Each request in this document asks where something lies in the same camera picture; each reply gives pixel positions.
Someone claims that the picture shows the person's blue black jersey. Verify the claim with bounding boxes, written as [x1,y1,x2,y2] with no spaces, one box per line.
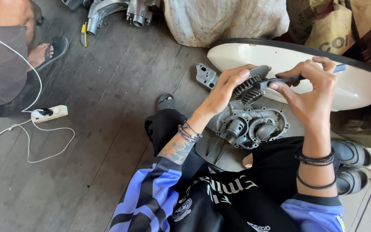
[109,156,346,232]

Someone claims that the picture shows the black braided wrist bracelets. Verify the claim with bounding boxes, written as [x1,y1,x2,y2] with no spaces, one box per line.
[295,147,336,167]

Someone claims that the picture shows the person's left hand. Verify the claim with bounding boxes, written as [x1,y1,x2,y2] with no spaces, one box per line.
[200,64,257,115]

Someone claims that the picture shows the white scooter body panel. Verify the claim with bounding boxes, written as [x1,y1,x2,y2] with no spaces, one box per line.
[207,38,371,112]

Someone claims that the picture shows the white woven sack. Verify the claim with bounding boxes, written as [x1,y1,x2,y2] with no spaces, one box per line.
[162,0,290,48]

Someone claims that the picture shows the white cable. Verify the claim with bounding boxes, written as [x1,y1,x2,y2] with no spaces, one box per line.
[0,28,75,163]

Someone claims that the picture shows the tan paper bag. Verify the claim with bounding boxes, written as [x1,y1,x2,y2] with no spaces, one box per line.
[286,0,371,56]

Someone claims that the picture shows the person's black trousers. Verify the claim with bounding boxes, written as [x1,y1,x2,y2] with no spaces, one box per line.
[144,109,305,181]

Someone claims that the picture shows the grey beaded wrist bracelets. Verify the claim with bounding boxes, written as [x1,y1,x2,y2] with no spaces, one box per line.
[177,121,203,143]

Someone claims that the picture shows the silver engine casing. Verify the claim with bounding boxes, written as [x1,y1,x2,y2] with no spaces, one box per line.
[86,0,161,36]

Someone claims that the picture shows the person's right hand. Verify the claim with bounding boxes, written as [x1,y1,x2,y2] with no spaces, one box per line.
[268,56,338,129]

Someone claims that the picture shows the metal gear cluster shaft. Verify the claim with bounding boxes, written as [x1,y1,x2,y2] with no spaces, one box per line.
[231,65,272,106]

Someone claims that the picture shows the white power strip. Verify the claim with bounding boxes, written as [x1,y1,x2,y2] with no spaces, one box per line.
[31,105,68,123]

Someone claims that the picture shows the black thin wrist band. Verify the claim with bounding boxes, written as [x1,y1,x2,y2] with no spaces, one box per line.
[296,169,338,190]

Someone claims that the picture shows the yellow handled tool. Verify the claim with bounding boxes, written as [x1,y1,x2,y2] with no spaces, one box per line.
[81,22,88,47]

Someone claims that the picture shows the grey aluminium engine casing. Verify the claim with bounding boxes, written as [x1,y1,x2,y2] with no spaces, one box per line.
[196,63,290,150]

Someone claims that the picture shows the person's dark slide sandal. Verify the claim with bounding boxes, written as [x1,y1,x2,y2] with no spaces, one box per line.
[158,93,177,111]

